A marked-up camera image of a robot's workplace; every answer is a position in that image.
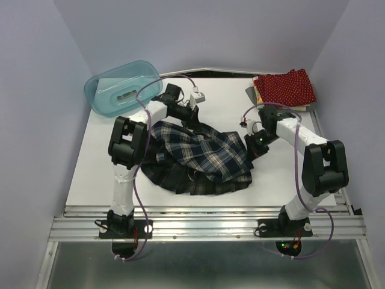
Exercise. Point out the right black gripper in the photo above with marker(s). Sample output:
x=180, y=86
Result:
x=252, y=149

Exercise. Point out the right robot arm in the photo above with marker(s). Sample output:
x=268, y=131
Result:
x=320, y=167

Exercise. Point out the grey tray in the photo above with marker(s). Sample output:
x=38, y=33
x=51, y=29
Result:
x=252, y=96

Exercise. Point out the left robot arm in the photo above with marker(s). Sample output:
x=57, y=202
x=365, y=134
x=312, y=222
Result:
x=127, y=147

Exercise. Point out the navy plaid skirt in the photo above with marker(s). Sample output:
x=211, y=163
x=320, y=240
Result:
x=198, y=162

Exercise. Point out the orange floral folded skirt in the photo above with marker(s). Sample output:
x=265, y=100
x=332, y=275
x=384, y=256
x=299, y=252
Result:
x=260, y=101

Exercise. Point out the teal plastic basket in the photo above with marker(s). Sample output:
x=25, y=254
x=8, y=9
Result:
x=113, y=92

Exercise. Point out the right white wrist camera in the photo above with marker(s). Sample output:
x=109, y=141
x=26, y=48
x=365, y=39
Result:
x=250, y=125

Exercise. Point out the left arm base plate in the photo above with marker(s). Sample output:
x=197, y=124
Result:
x=140, y=229

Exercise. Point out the red polka dot skirt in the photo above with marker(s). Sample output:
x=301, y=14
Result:
x=293, y=88

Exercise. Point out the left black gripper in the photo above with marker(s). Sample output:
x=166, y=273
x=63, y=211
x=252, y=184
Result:
x=191, y=119

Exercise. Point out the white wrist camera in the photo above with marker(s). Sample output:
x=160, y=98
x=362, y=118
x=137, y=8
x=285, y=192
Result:
x=195, y=98
x=250, y=125

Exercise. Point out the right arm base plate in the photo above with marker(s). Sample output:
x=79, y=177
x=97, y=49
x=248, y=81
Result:
x=274, y=228

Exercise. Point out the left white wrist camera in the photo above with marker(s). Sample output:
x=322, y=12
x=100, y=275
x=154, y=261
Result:
x=195, y=98

